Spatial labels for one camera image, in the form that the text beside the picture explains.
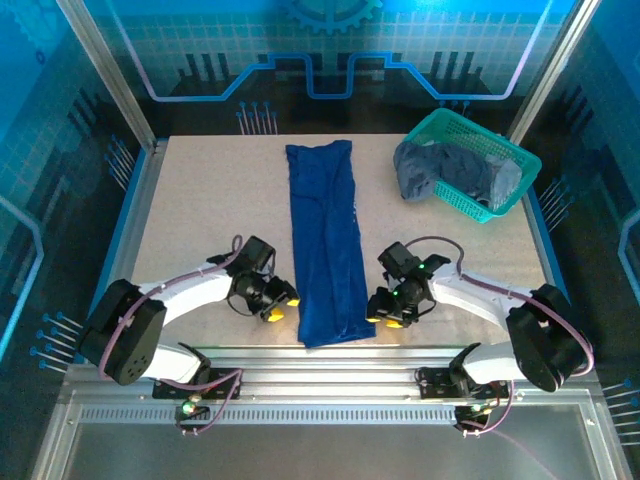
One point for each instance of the aluminium mounting rail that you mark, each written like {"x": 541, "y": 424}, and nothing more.
{"x": 325, "y": 375}

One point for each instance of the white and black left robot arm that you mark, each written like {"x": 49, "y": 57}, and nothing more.
{"x": 195, "y": 292}

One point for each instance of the blue table edge strip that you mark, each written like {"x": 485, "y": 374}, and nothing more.
{"x": 120, "y": 225}
{"x": 543, "y": 240}

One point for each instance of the royal blue t-shirt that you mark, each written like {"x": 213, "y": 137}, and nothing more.
{"x": 325, "y": 250}

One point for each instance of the grey-blue t-shirt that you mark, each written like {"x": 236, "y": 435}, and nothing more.
{"x": 425, "y": 170}

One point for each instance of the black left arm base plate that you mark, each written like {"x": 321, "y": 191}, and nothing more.
{"x": 225, "y": 382}

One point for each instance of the light grey garment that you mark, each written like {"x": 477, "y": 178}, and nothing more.
{"x": 505, "y": 177}

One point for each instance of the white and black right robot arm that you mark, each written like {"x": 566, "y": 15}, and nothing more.
{"x": 475, "y": 295}

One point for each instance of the grey lower panel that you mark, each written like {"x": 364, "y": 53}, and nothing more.
{"x": 325, "y": 455}

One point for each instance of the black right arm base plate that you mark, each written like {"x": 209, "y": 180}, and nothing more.
{"x": 435, "y": 385}

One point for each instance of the aluminium frame post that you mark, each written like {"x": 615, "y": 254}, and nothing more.
{"x": 555, "y": 65}
{"x": 105, "y": 65}

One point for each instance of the aluminium table side rail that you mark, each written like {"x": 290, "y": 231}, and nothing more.
{"x": 136, "y": 225}

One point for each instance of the teal plastic basket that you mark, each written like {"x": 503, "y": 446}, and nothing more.
{"x": 465, "y": 132}

